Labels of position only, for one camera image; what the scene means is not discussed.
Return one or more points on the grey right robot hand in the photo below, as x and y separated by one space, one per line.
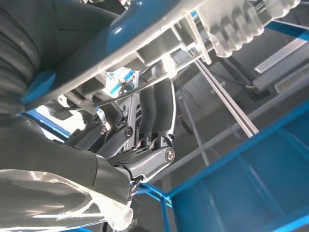
60 166

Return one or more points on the silver ceiling rail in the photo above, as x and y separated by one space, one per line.
229 102

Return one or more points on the clear plastic film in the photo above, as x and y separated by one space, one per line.
48 201

